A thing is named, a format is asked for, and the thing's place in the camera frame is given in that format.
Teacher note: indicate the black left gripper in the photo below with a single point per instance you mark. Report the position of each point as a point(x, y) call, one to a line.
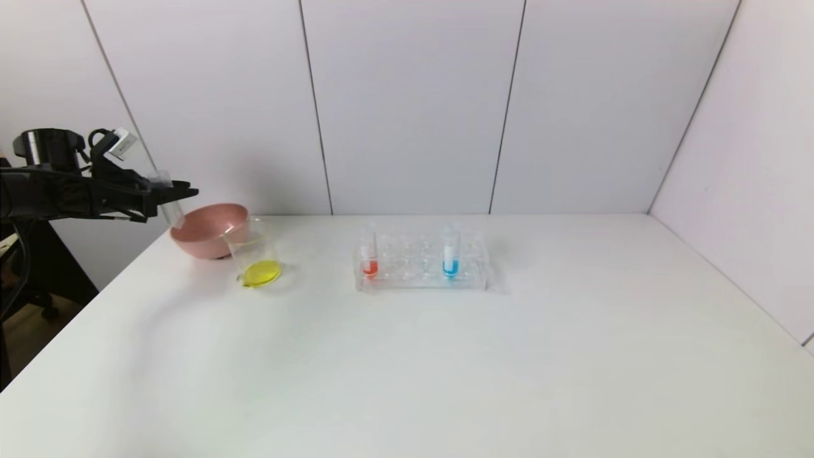
point(152, 198)

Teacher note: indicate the test tube with yellow pigment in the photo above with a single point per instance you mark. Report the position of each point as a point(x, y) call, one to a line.
point(175, 215)

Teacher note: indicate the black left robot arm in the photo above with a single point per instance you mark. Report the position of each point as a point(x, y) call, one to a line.
point(44, 184)

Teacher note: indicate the clear plastic beaker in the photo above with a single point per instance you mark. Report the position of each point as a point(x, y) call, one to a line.
point(259, 272)

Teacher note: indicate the test tube with red pigment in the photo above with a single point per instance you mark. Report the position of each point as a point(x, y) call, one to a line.
point(369, 267)

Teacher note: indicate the clear acrylic test tube rack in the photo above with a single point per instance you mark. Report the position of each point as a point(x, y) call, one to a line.
point(413, 267)

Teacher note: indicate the test tube with blue pigment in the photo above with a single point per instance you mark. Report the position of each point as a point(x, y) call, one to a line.
point(449, 267)

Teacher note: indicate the pink plastic bowl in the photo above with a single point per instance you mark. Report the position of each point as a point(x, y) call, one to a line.
point(203, 238)

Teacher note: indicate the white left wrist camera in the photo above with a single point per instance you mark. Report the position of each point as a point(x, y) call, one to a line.
point(121, 145)

